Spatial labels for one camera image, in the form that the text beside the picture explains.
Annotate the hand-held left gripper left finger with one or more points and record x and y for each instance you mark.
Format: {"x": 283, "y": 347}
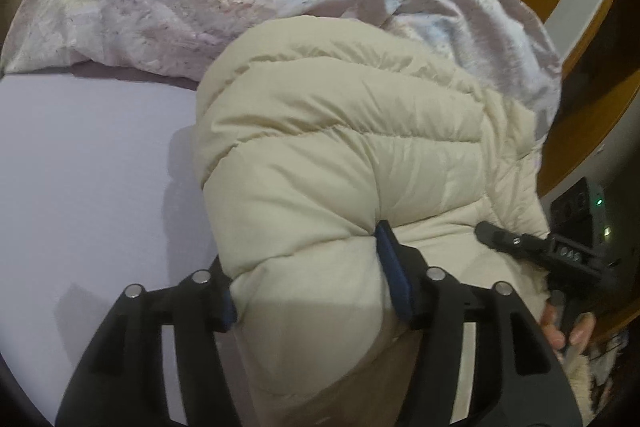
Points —
{"x": 227, "y": 309}

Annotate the black device with green light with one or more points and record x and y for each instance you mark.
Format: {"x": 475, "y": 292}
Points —
{"x": 582, "y": 204}

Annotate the cream quilted puffer jacket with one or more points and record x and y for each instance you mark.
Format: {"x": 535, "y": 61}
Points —
{"x": 325, "y": 147}

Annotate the white fluffy cloth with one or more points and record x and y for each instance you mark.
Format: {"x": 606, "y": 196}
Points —
{"x": 582, "y": 382}

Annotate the person's right hand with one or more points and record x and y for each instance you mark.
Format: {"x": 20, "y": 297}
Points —
{"x": 552, "y": 327}

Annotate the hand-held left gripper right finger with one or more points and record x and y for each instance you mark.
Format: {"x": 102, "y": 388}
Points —
{"x": 395, "y": 277}

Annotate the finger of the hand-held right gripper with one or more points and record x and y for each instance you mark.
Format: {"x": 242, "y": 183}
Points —
{"x": 505, "y": 241}

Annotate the brown wooden frame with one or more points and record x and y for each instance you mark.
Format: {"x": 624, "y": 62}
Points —
{"x": 575, "y": 122}

